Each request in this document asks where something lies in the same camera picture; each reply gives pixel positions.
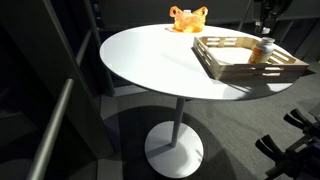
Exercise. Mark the grey round bottle lid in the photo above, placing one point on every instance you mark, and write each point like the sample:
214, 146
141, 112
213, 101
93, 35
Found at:
267, 41

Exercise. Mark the orange plastic bag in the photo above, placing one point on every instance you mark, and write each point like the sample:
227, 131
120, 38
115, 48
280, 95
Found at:
188, 23

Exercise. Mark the small white bottle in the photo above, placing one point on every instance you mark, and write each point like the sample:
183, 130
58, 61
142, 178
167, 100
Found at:
187, 12

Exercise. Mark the white pill bottle orange label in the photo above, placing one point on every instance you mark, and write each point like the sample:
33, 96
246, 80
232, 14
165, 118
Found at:
261, 55

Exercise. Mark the grey metal handrail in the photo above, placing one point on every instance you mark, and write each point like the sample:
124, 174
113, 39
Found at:
83, 46
53, 126

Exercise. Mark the white table pedestal base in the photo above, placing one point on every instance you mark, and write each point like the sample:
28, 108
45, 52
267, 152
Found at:
173, 156

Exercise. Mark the light wooden slotted tray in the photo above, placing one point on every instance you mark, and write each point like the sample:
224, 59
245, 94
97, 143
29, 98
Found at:
230, 55

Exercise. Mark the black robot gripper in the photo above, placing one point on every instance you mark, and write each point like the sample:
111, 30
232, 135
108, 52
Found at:
268, 10

